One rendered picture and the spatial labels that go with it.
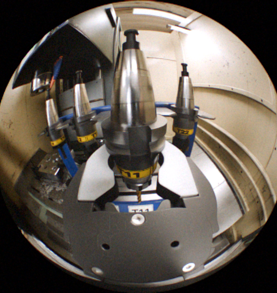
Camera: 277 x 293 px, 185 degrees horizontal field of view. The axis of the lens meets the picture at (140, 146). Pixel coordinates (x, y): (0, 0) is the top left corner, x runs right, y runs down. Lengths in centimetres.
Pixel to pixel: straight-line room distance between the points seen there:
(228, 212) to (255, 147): 35
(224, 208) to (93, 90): 117
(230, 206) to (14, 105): 217
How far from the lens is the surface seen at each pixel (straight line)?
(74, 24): 38
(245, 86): 59
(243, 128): 58
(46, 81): 55
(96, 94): 82
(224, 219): 61
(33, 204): 123
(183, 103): 20
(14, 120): 156
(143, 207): 32
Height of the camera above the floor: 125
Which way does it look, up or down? 32 degrees down
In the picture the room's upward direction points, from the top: 3 degrees counter-clockwise
